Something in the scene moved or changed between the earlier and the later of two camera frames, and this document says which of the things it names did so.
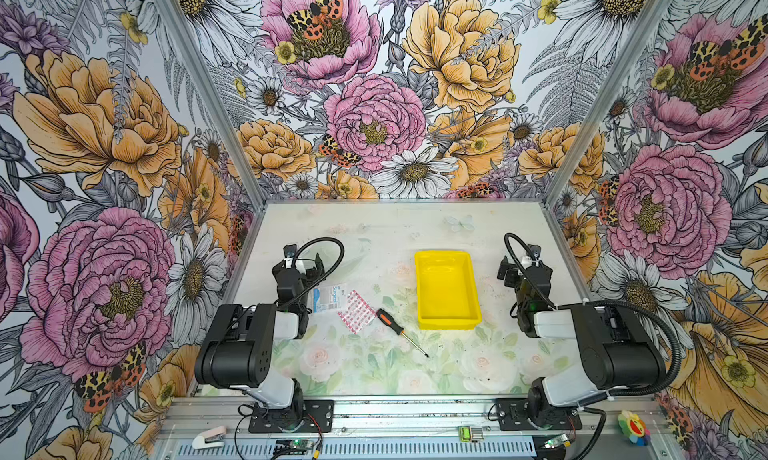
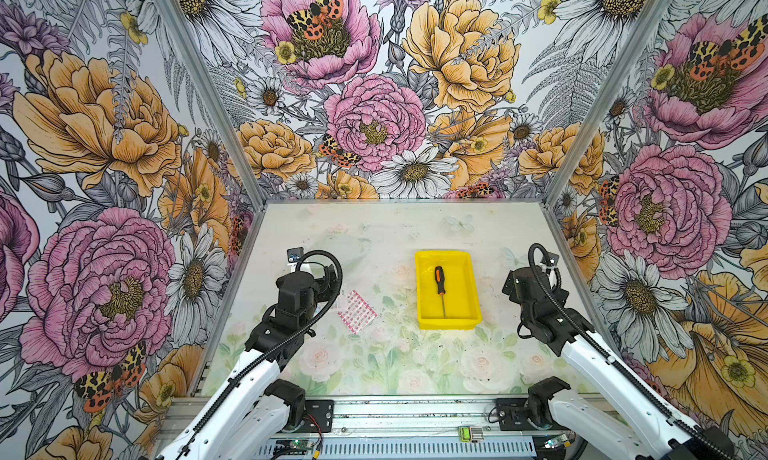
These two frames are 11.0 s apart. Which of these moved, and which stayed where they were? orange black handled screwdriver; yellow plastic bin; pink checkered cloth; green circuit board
Moved: orange black handled screwdriver
Stayed: yellow plastic bin; pink checkered cloth; green circuit board
